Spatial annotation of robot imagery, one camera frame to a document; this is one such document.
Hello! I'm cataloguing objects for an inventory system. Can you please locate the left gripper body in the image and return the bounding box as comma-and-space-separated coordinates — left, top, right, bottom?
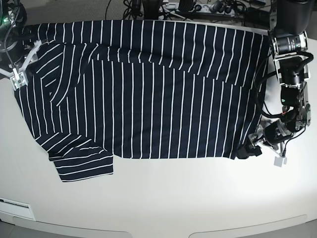
263, 121, 295, 148

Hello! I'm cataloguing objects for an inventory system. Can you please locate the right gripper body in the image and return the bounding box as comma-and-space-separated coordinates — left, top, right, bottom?
0, 37, 34, 72

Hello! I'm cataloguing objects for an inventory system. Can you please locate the navy white striped T-shirt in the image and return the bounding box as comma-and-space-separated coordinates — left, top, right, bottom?
14, 20, 269, 182

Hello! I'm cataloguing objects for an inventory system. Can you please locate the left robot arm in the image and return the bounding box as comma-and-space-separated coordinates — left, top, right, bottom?
236, 0, 314, 159

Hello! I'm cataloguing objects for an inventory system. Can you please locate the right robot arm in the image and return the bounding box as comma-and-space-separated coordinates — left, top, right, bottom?
0, 0, 33, 71

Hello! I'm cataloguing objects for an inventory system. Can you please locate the black box on floor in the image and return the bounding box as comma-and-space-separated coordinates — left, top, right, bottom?
244, 7, 276, 30

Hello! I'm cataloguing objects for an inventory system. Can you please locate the white power strip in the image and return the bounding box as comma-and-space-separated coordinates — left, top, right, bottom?
193, 1, 234, 14

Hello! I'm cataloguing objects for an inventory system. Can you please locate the white label on table edge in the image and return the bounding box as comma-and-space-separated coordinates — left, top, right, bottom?
0, 198, 36, 221

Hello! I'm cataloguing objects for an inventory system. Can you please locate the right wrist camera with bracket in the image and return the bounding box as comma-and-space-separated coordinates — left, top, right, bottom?
0, 40, 47, 90

